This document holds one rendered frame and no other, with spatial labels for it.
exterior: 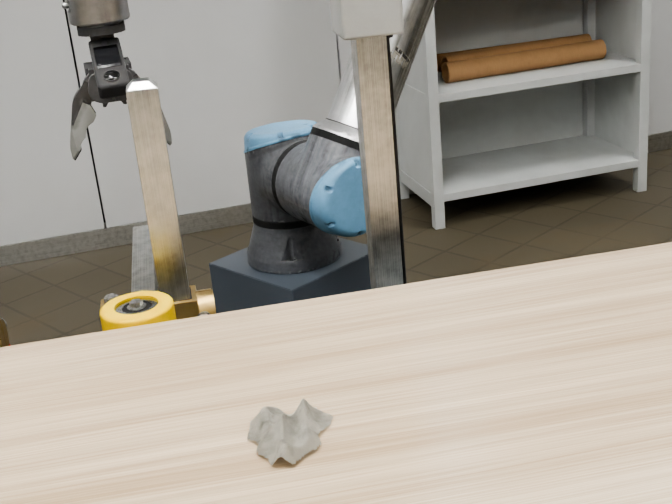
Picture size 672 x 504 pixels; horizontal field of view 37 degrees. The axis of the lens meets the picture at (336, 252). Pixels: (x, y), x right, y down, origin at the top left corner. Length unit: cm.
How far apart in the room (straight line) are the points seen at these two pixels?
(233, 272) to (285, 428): 118
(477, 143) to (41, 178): 177
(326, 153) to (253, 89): 220
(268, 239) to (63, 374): 100
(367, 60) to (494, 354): 39
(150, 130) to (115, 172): 280
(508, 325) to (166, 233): 42
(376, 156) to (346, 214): 57
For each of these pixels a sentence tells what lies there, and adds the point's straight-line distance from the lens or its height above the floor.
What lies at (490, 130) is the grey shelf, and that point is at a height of 22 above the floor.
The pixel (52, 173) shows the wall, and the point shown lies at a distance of 393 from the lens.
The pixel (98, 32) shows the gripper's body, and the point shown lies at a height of 113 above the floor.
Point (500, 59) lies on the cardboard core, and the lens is 390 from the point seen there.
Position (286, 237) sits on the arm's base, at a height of 67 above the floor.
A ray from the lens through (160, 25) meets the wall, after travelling 385.
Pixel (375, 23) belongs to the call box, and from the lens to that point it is 112.
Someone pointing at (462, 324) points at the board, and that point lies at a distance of 99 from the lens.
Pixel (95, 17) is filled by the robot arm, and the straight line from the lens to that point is 154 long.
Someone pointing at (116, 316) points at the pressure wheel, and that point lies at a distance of 109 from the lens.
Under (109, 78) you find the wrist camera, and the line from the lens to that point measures 149.
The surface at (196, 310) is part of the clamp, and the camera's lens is 120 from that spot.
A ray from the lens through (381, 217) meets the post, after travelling 120.
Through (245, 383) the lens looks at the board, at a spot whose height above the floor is 90.
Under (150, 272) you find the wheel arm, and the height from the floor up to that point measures 86.
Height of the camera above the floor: 134
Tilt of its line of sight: 21 degrees down
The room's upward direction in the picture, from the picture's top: 5 degrees counter-clockwise
